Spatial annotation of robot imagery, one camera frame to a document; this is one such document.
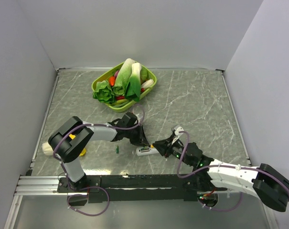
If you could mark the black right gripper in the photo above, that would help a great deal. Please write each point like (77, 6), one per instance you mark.
(165, 146)

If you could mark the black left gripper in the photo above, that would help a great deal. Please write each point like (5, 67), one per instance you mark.
(141, 139)

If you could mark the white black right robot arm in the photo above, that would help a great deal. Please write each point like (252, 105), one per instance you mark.
(209, 174)

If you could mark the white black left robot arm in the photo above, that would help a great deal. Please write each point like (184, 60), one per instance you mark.
(72, 137)

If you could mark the red chili pepper toy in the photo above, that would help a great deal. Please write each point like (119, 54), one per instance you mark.
(122, 97)

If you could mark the dark green bok choy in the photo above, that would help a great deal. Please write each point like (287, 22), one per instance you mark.
(133, 90)

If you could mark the green lettuce toy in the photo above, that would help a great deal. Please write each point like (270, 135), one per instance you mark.
(103, 92)

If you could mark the light green cabbage toy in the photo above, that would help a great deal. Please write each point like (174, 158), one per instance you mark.
(123, 76)

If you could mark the orange carrot toy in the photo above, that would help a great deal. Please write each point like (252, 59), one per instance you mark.
(112, 80)

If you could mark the yellow napa cabbage toy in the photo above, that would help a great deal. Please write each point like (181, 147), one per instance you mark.
(48, 151)

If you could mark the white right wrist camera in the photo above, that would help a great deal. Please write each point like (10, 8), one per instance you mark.
(177, 131)

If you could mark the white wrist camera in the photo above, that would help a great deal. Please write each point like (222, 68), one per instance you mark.
(139, 115)
(177, 131)

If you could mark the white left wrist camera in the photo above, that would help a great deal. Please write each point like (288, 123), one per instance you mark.
(139, 115)

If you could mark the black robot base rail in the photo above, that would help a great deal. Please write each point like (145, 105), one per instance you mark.
(140, 187)

